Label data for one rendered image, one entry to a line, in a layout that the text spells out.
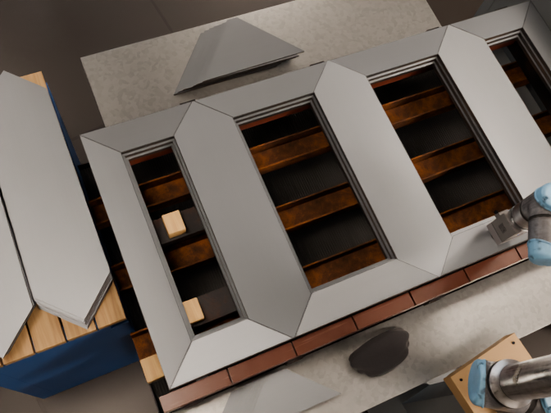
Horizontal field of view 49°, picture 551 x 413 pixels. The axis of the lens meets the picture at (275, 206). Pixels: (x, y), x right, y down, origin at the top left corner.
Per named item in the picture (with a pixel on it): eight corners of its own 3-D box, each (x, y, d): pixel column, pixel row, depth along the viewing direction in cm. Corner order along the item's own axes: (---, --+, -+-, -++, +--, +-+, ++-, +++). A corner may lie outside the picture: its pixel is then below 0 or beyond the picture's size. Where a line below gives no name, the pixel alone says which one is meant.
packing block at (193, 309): (179, 306, 163) (178, 303, 159) (196, 300, 164) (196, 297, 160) (186, 327, 161) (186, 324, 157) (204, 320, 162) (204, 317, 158)
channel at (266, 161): (87, 207, 180) (84, 201, 175) (535, 60, 221) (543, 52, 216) (95, 231, 177) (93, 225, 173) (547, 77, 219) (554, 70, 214)
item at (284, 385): (189, 409, 162) (189, 408, 159) (320, 352, 172) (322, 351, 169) (206, 454, 159) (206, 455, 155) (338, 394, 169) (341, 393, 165)
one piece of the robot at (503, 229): (531, 187, 160) (503, 209, 175) (504, 198, 158) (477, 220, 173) (551, 220, 157) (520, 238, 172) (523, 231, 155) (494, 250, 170)
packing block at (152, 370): (140, 362, 156) (139, 360, 153) (159, 354, 157) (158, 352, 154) (148, 384, 154) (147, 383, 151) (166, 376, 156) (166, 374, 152)
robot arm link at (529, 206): (541, 208, 143) (541, 176, 146) (518, 224, 153) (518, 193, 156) (572, 215, 143) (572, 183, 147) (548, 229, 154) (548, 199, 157)
